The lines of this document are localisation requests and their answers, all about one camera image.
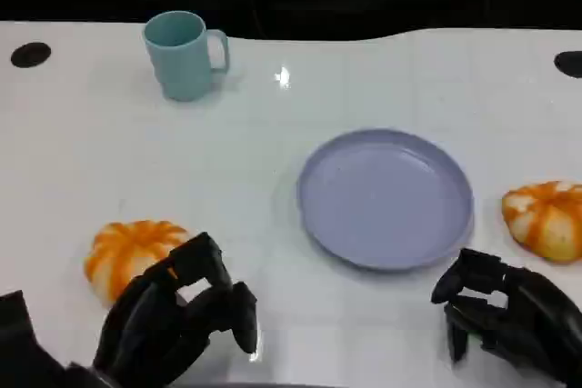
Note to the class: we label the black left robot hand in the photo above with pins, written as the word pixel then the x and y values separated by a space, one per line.
pixel 150 315

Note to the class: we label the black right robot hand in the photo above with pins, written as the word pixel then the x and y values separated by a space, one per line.
pixel 532 315

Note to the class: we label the orange white toy bread roll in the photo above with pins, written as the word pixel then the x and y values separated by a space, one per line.
pixel 545 224
pixel 123 247

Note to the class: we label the lilac plate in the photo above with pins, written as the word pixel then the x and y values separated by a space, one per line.
pixel 386 197

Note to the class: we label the black round table grommet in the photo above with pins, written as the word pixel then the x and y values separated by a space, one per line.
pixel 570 63
pixel 30 54

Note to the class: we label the pale green mug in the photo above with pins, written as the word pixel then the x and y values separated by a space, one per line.
pixel 179 61

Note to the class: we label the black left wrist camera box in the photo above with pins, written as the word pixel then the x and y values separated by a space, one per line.
pixel 18 342

